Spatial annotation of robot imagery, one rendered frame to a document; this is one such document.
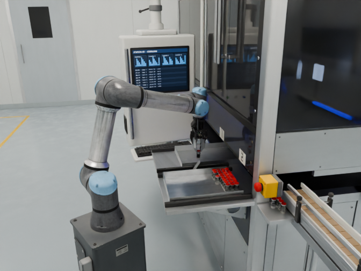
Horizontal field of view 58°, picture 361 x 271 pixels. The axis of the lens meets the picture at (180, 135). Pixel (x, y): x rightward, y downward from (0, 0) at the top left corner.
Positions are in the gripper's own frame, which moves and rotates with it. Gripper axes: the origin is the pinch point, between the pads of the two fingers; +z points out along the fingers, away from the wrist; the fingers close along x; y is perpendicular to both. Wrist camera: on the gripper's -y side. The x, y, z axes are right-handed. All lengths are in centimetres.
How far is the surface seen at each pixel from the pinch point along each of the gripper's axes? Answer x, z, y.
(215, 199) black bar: -2.5, 5.8, 44.2
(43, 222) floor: -117, 96, -91
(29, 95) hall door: -226, 73, -507
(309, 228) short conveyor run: 26, 5, 73
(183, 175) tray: -11.5, 6.8, 16.6
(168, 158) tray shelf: -16.0, 7.7, -7.2
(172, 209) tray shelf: -22, 8, 46
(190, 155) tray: -2.8, 7.5, -8.7
